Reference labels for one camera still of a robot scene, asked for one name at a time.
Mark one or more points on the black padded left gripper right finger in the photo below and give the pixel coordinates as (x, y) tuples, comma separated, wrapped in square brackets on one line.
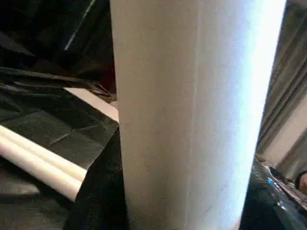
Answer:
[(271, 208)]

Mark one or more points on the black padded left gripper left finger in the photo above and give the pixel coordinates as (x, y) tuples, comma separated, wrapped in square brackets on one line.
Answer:
[(103, 196)]

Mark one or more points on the grey curtain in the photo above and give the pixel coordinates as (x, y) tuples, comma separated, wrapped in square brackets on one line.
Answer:
[(287, 72)]

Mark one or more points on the black mat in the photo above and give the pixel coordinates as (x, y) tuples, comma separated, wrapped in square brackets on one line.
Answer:
[(48, 48)]

